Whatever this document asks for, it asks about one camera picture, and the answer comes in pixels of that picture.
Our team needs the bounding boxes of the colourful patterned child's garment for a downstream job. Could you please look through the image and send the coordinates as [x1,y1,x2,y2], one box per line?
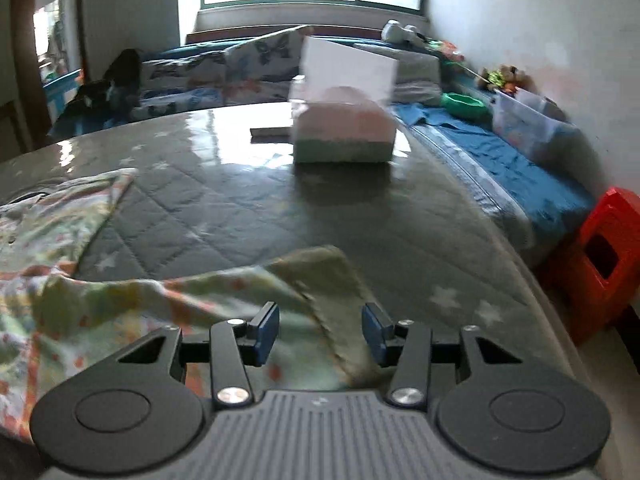
[1,169,380,441]

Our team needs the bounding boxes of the red plastic stool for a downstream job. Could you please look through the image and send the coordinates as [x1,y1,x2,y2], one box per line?
[536,188,639,346]

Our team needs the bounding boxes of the blue sofa bench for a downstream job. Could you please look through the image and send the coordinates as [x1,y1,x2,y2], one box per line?
[47,38,596,259]

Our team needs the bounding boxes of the pink tissue pack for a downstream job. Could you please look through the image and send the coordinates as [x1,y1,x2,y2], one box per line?
[288,87,397,164]

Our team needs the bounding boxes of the green bowl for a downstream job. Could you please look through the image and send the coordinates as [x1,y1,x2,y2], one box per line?
[440,92,488,120]

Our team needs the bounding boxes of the clear plastic storage box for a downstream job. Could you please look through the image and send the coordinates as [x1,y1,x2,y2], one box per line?
[492,89,579,167]

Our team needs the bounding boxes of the grey pillow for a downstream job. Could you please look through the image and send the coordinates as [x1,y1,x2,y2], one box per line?
[355,44,442,107]

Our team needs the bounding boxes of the black backpack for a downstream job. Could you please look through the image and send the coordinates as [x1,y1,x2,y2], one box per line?
[64,49,142,117]

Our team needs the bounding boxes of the butterfly print cushion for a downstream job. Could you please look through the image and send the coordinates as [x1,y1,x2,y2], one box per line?
[131,26,314,120]

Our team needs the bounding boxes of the colourful stuffed toys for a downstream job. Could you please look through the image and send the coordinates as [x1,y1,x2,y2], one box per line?
[474,65,530,96]

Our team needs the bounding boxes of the blue white cabinet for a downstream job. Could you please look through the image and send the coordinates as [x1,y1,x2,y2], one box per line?
[43,70,84,122]

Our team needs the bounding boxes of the white plush toy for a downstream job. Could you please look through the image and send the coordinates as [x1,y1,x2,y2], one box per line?
[381,20,427,47]

